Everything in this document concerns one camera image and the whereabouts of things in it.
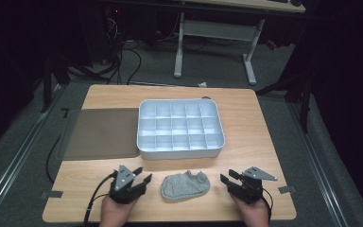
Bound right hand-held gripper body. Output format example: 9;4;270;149
227;166;279;205

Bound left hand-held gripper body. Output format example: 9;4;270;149
108;164;147;205

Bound grey sock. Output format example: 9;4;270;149
160;169;212;201

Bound person's right hand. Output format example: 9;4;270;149
229;192;270;227

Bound person's left hand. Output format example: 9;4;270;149
98;195;138;227

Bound grey tape piece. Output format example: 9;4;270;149
278;184;297;195
41;190;64;200

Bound brown mat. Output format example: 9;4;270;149
56;108;141;162

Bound white compartment organizer box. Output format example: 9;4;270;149
136;97;226;161

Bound black stand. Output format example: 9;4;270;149
40;55;121;114
254;70;315;134

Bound wooden desk top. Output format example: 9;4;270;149
181;0;306;14

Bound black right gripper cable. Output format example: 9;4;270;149
261;187;274;225

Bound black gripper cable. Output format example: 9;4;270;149
82;171;119;227
261;187;274;225

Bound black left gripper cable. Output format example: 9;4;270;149
82;171;119;227

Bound metal floor rail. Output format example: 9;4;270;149
286;101;350;227
0;84;68;223

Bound black cable beside table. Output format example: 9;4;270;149
44;135;62;185

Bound black floor cables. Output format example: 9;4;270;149
102;12;183;86

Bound white desk frame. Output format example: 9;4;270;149
173;11;267;86

